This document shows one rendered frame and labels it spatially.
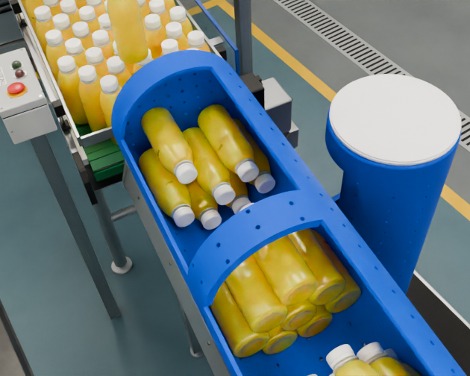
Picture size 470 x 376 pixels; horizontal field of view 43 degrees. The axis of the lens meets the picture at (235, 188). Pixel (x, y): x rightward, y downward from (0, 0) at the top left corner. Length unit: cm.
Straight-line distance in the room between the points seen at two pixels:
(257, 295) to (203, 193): 32
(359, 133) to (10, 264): 162
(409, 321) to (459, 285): 151
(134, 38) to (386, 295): 76
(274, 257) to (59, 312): 149
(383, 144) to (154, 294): 125
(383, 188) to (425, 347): 54
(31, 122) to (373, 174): 75
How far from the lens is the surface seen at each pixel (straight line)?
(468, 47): 334
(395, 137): 127
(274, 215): 87
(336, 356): 85
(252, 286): 93
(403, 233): 143
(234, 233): 87
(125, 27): 127
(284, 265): 90
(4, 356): 99
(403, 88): 139
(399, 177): 126
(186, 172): 110
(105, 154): 146
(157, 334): 217
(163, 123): 117
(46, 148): 154
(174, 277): 126
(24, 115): 136
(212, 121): 116
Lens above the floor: 193
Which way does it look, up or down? 50 degrees down
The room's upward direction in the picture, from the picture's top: 4 degrees counter-clockwise
